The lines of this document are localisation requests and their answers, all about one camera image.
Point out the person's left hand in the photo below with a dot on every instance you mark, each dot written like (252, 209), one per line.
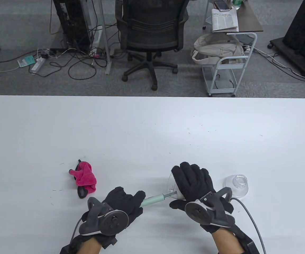
(120, 199)

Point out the person's right hand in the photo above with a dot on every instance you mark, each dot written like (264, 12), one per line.
(192, 180)

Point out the clear shaker cup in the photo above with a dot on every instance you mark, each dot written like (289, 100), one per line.
(171, 185)

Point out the white sponge cup brush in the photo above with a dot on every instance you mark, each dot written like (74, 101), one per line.
(152, 200)

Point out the pink cloth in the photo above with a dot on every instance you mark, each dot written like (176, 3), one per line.
(85, 177)

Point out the clear domed cup lid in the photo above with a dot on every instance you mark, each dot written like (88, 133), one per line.
(235, 187)

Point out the person's left forearm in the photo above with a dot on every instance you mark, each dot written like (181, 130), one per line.
(90, 246)

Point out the person's right forearm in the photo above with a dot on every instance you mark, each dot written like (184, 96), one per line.
(226, 243)

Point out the grey tracking controller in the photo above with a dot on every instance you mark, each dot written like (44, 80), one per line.
(197, 213)
(110, 222)

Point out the black spoon-shaped tool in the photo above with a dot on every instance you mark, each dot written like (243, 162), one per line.
(83, 193)

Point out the black wrist sensor box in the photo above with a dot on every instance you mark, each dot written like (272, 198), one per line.
(247, 246)
(70, 247)

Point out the white metal cart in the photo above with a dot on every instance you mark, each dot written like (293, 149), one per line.
(221, 92)

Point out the beige bag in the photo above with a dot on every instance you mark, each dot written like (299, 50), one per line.
(215, 50)

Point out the black office chair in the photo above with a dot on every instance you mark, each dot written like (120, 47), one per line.
(151, 29)

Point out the white power strip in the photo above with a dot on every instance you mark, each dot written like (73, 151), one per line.
(37, 64)

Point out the black plug adapter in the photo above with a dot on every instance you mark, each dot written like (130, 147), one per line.
(44, 55)

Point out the folded newspaper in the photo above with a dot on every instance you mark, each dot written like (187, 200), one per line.
(225, 19)

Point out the white desk leg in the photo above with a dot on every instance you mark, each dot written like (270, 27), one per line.
(105, 34)

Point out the teal label power adapter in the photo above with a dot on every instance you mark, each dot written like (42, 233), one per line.
(26, 61)

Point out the brown side table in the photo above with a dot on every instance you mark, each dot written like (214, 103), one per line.
(249, 18)

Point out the smartphone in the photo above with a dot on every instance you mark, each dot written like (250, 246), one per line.
(221, 5)

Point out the clear bottle green label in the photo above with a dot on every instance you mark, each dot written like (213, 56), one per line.
(236, 4)

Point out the black computer tower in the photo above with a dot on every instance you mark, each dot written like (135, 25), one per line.
(71, 23)

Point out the black wheeled stand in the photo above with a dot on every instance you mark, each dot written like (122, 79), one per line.
(300, 31)

